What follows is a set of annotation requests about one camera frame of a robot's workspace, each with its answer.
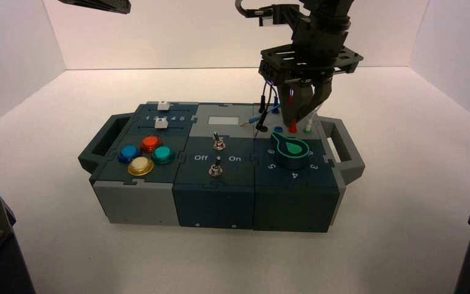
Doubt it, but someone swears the black jumper wire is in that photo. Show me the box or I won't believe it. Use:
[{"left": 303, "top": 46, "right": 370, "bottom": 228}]
[{"left": 253, "top": 81, "right": 277, "bottom": 141}]

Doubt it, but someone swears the green rotary dial knob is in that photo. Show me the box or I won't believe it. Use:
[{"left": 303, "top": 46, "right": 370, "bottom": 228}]
[{"left": 270, "top": 132, "right": 311, "bottom": 170}]

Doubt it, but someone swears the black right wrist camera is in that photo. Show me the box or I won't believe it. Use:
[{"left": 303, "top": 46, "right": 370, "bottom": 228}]
[{"left": 234, "top": 0, "right": 300, "bottom": 29}]

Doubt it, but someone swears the green round push button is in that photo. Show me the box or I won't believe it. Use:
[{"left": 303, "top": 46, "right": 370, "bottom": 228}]
[{"left": 151, "top": 146, "right": 176, "bottom": 165}]

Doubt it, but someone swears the white jumper wire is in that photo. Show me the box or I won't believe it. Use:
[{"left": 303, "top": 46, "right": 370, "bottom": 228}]
[{"left": 304, "top": 103, "right": 325, "bottom": 133}]

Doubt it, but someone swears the red round push button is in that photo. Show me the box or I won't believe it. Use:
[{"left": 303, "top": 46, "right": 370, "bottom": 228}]
[{"left": 140, "top": 135, "right": 163, "bottom": 154}]

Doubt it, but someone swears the red jumper wire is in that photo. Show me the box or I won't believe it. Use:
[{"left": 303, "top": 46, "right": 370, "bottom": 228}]
[{"left": 286, "top": 91, "right": 299, "bottom": 134}]

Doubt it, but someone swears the metal toggle switch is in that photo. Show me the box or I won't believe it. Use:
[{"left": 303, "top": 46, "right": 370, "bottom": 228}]
[
  {"left": 212, "top": 130, "right": 226, "bottom": 150},
  {"left": 208, "top": 159, "right": 224, "bottom": 178}
]

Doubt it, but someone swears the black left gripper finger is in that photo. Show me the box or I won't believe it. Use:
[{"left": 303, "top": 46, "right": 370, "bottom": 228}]
[{"left": 58, "top": 0, "right": 132, "bottom": 15}]

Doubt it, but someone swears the grey display screen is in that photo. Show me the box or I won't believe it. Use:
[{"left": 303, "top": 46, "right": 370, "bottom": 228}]
[{"left": 208, "top": 116, "right": 239, "bottom": 126}]

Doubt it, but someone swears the blue jumper wire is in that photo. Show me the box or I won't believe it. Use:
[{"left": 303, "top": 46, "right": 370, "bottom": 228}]
[{"left": 239, "top": 81, "right": 285, "bottom": 127}]

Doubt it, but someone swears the yellow round push button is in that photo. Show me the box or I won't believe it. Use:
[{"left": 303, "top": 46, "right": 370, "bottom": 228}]
[{"left": 127, "top": 156, "right": 155, "bottom": 177}]

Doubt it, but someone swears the blue round push button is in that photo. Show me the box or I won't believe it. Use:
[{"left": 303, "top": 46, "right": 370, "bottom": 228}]
[{"left": 118, "top": 145, "right": 141, "bottom": 164}]

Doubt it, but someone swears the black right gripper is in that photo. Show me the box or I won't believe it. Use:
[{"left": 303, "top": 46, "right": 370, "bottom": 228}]
[{"left": 259, "top": 16, "right": 364, "bottom": 126}]

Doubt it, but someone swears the dark teal grey task box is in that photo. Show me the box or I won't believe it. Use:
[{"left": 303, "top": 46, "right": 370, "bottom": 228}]
[{"left": 77, "top": 100, "right": 367, "bottom": 233}]

